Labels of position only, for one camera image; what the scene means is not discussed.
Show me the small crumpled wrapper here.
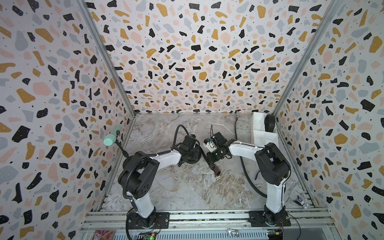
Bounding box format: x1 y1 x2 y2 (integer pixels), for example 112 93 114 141
296 196 309 209

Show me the pink printed card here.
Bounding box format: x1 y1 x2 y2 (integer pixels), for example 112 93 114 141
91 230 116 240

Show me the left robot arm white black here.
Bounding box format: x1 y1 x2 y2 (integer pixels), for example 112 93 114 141
118 125 203 229

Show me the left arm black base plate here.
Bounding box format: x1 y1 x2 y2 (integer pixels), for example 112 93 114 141
126 211 170 230

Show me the aluminium mounting rail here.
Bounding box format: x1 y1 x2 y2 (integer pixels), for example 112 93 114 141
80 208 336 233

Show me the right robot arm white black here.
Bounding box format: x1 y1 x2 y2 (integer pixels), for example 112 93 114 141
204 133 291 226

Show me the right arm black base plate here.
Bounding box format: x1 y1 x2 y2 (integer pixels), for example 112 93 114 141
248 210 291 227

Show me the green microphone on black stand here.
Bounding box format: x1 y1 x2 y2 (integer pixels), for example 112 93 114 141
103 125 130 159

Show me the white storage roll organizer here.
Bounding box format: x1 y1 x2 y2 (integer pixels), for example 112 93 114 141
251 112 279 147

